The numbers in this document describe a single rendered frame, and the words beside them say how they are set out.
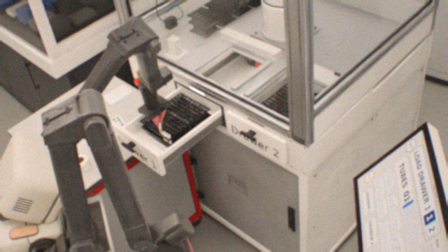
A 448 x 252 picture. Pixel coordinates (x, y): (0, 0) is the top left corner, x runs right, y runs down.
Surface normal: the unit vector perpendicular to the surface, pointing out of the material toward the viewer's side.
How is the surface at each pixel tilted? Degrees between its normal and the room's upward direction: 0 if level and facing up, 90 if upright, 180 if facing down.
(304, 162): 90
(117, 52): 65
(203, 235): 0
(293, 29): 90
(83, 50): 90
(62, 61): 90
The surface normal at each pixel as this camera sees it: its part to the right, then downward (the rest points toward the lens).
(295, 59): -0.70, 0.54
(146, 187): 0.70, 0.40
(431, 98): -0.12, -0.74
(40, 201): 0.31, 0.60
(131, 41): 0.38, -0.49
